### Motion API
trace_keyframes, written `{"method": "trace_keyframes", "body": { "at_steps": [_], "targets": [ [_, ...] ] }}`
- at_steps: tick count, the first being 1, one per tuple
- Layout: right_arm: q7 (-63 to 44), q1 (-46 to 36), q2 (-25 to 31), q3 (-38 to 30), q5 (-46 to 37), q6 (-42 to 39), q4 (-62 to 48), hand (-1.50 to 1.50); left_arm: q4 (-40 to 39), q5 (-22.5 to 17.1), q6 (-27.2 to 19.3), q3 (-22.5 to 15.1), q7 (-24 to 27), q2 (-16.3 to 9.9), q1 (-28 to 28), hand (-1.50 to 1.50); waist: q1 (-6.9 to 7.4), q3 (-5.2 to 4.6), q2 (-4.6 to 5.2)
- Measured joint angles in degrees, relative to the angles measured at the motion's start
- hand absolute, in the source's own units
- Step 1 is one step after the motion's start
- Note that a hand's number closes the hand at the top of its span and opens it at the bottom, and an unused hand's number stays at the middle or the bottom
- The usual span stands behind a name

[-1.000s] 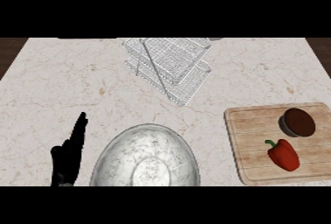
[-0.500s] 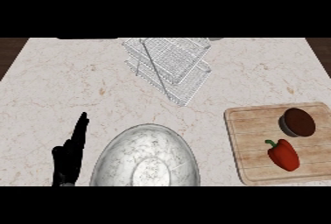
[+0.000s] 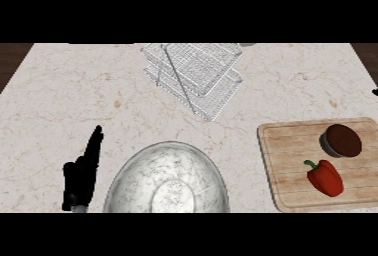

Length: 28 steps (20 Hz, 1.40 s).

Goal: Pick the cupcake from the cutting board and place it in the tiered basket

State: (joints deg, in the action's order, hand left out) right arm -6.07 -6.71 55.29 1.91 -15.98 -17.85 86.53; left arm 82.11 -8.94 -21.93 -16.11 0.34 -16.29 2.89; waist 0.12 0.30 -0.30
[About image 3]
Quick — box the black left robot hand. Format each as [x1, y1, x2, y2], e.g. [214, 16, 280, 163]
[60, 124, 106, 212]

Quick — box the pale wooden cutting board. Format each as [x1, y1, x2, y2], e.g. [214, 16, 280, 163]
[255, 116, 378, 213]

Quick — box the silver wire tiered basket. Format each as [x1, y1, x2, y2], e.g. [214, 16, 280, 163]
[138, 43, 246, 123]

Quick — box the silver metal bowl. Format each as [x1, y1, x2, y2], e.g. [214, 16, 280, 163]
[101, 140, 231, 214]

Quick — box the red bell pepper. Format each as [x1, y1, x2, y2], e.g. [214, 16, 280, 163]
[302, 159, 345, 198]

